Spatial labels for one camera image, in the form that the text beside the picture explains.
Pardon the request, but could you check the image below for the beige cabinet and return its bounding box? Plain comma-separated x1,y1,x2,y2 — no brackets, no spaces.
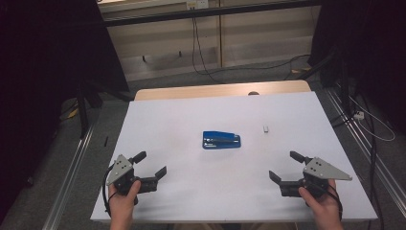
97,0,322,82

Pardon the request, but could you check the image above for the wooden table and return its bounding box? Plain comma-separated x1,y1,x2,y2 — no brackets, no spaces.
133,80,312,102

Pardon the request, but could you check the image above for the black horizontal bar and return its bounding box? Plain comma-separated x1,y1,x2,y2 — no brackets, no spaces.
101,0,321,28

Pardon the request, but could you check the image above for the white cable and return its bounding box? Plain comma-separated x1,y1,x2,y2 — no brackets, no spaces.
348,95,396,143

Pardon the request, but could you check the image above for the person's left hand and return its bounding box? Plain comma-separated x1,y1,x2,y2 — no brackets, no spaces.
107,179,142,230

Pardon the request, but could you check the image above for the white wall socket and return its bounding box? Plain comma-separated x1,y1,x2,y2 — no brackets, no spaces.
186,0,210,10

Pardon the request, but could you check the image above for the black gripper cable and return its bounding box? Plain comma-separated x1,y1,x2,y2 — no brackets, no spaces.
101,163,117,219
314,180,345,222

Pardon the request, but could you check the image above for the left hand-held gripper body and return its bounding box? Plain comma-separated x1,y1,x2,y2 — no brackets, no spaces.
105,153,159,196

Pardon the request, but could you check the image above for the aluminium floor rail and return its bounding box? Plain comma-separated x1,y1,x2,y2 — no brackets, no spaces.
325,86,406,210
41,123,96,230

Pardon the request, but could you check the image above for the blue stapler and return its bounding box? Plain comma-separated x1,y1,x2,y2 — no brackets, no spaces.
201,130,242,150

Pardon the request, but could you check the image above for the black hanging cable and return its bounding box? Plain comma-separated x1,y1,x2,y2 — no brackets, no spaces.
191,16,312,84

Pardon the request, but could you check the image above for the black curtain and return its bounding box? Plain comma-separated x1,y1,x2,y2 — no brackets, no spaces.
0,0,130,224
307,0,406,135

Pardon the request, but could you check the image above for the person's right hand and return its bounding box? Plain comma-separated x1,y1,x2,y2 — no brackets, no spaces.
298,178,345,230

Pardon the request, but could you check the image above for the black floor cable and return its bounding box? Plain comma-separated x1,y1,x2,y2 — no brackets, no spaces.
328,90,386,230

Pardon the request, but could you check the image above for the black metal stand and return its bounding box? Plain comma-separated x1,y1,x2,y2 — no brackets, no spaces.
76,80,135,139
298,44,355,119

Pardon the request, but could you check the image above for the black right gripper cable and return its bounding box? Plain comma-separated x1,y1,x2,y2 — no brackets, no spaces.
314,180,345,222

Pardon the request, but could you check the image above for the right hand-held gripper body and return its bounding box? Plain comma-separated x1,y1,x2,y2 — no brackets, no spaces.
279,156,353,198

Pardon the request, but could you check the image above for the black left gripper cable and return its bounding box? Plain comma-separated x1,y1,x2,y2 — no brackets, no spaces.
101,163,117,219

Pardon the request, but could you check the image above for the white board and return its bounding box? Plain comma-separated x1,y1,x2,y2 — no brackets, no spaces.
90,90,379,223

